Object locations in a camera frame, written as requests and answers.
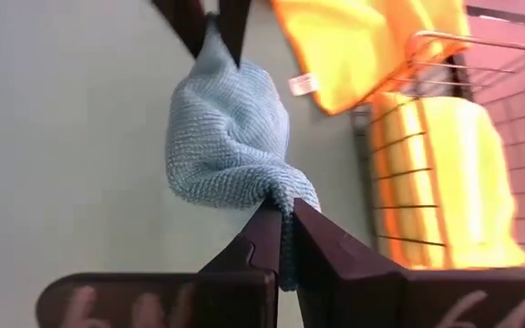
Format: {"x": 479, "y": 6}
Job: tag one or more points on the green table mat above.
{"x": 62, "y": 136}

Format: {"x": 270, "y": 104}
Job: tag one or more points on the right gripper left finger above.
{"x": 226, "y": 296}

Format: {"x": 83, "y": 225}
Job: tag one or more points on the yellow microfiber towel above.
{"x": 472, "y": 182}

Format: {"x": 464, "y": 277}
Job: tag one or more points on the teal microfiber towel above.
{"x": 226, "y": 136}

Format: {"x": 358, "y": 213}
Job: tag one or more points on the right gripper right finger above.
{"x": 358, "y": 291}

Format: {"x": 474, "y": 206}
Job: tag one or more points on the orange microfiber towel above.
{"x": 381, "y": 182}
{"x": 349, "y": 45}

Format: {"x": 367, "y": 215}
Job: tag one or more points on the black metal rig frame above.
{"x": 508, "y": 16}

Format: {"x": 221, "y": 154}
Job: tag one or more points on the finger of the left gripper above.
{"x": 235, "y": 23}
{"x": 185, "y": 18}

